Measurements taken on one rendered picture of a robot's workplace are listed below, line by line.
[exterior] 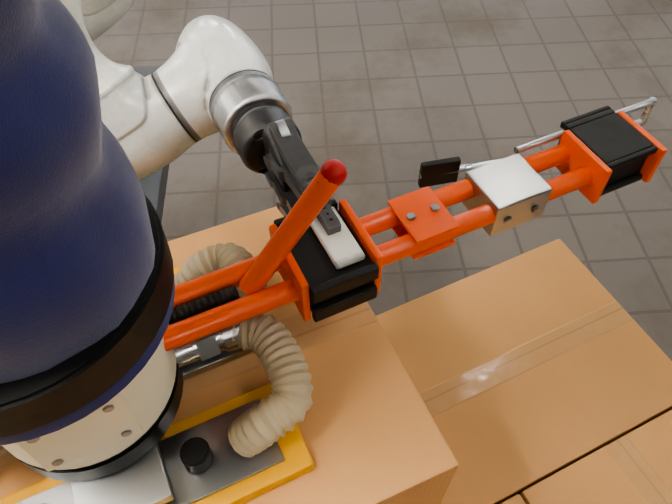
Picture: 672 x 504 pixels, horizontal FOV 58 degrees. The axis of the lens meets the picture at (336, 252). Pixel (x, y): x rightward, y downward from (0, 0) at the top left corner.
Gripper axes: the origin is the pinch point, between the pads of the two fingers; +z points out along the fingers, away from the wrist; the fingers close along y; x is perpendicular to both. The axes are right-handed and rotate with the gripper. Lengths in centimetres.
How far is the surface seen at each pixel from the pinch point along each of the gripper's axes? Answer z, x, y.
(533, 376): 4, -38, 54
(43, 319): 10.3, 23.2, -18.7
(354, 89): -149, -80, 108
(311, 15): -207, -87, 108
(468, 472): 13, -18, 54
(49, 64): 4.8, 17.7, -30.3
